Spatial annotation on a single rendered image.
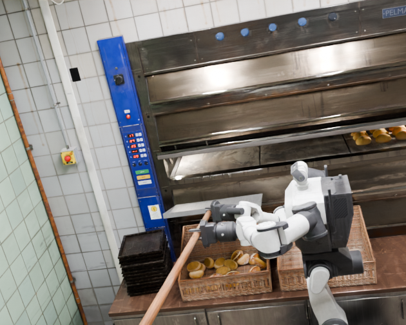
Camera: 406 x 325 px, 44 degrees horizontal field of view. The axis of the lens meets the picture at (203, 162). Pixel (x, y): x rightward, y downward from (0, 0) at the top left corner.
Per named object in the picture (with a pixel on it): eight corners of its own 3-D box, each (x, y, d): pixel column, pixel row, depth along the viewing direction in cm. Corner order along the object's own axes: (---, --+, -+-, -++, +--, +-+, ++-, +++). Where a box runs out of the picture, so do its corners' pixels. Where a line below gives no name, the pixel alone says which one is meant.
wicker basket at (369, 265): (278, 249, 342) (272, 213, 333) (363, 240, 333) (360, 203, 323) (280, 293, 298) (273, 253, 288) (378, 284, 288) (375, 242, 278)
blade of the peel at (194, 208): (261, 206, 273) (260, 201, 273) (163, 218, 282) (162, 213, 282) (262, 193, 309) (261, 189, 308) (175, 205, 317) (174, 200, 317)
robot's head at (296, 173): (310, 171, 231) (298, 159, 230) (310, 178, 223) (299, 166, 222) (299, 179, 234) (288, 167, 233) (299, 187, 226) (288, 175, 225)
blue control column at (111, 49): (199, 210, 554) (157, 10, 479) (214, 209, 551) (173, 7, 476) (171, 329, 376) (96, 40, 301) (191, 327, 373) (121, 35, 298)
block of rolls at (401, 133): (342, 119, 382) (341, 113, 380) (408, 110, 374) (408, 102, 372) (356, 147, 326) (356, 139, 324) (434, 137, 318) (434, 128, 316)
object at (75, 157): (67, 162, 336) (62, 147, 333) (81, 160, 335) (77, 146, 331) (63, 166, 330) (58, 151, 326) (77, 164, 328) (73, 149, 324)
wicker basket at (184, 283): (189, 259, 352) (182, 225, 342) (270, 249, 344) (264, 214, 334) (181, 303, 306) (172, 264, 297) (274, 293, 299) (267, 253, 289)
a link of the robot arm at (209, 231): (197, 223, 220) (223, 220, 217) (203, 217, 230) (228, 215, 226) (202, 251, 222) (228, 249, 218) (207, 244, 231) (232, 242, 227)
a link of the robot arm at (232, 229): (227, 247, 219) (253, 246, 215) (224, 224, 218) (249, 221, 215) (233, 241, 229) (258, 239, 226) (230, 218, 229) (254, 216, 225)
